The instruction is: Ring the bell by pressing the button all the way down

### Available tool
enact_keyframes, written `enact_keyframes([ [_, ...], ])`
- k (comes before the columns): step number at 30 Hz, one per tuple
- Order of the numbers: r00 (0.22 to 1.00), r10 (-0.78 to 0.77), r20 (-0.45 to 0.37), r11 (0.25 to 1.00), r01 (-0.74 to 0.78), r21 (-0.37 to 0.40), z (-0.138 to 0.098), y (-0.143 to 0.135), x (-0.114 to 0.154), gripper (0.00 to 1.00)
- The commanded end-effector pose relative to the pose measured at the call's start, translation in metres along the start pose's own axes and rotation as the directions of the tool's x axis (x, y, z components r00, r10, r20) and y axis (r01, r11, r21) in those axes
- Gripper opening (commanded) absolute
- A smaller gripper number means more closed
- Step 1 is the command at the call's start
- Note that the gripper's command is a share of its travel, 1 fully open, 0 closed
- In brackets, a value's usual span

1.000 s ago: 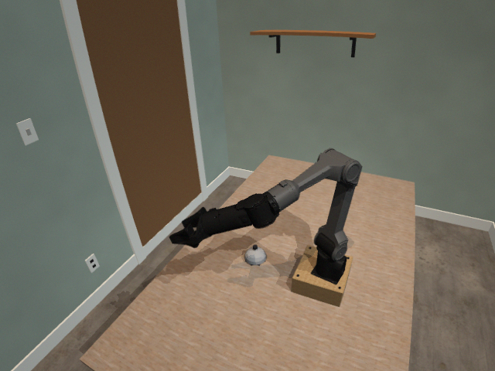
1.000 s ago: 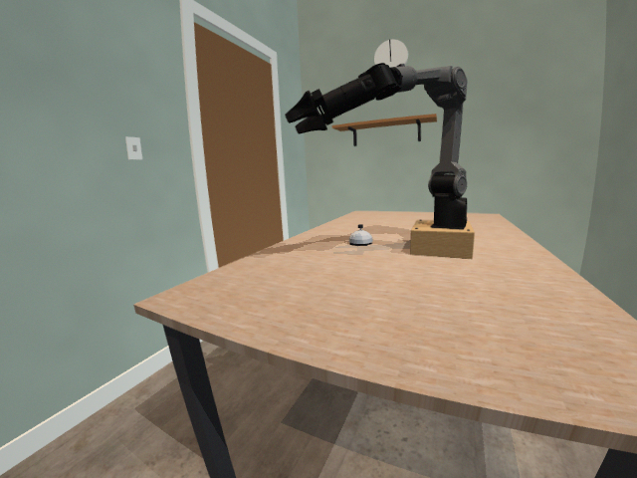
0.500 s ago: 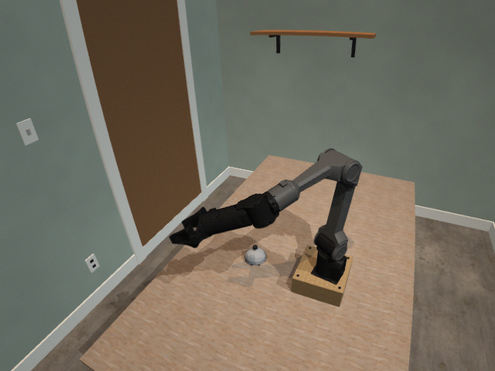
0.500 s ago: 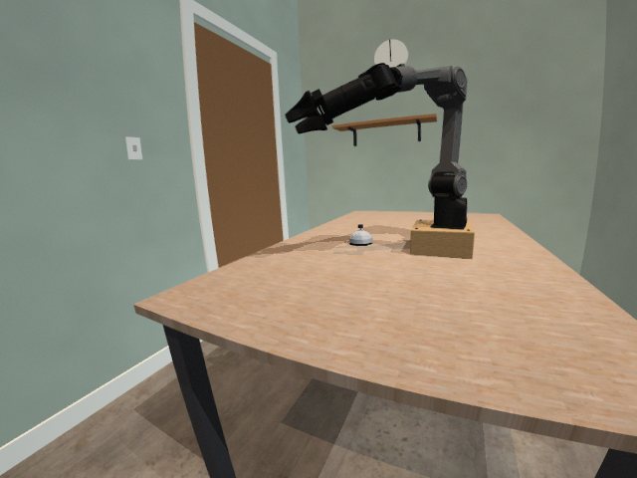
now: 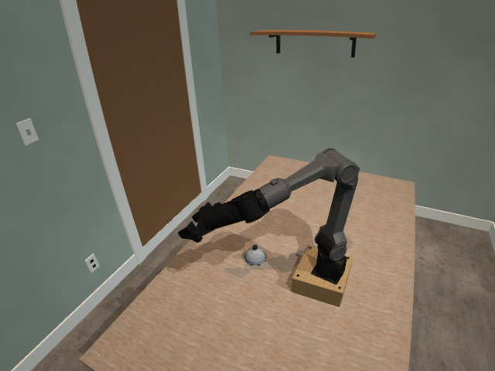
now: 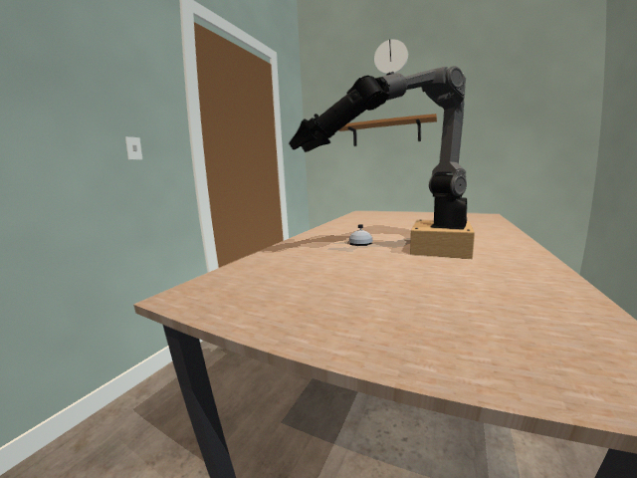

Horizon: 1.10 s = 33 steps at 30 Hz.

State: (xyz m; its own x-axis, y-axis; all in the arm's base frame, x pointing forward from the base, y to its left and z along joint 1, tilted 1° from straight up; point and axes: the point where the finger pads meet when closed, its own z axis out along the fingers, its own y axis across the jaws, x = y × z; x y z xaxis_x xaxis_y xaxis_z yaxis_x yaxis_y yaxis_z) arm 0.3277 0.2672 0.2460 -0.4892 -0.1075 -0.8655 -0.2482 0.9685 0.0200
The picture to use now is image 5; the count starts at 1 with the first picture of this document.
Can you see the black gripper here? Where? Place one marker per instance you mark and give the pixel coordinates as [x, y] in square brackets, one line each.
[206, 222]

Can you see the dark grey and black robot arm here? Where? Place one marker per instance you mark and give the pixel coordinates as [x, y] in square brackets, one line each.
[328, 165]

